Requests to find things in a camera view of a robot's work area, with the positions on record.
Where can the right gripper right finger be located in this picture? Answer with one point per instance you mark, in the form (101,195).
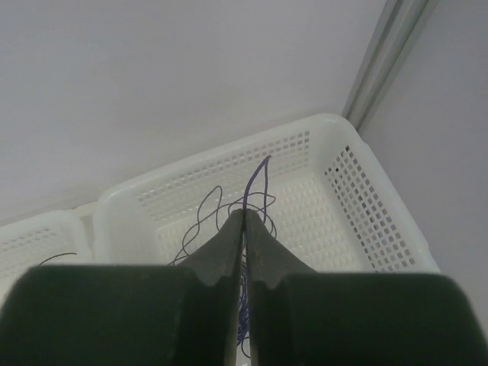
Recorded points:
(299,316)

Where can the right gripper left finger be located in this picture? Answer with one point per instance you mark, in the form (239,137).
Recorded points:
(182,314)

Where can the right white perforated basket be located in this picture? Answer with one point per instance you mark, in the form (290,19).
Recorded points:
(315,183)

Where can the white perforated basket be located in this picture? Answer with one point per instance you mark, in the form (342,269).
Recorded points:
(315,183)
(56,237)

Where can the middle white perforated basket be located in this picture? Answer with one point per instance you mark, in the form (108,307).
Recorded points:
(56,237)

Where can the right frame post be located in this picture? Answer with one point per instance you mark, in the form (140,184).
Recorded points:
(399,27)

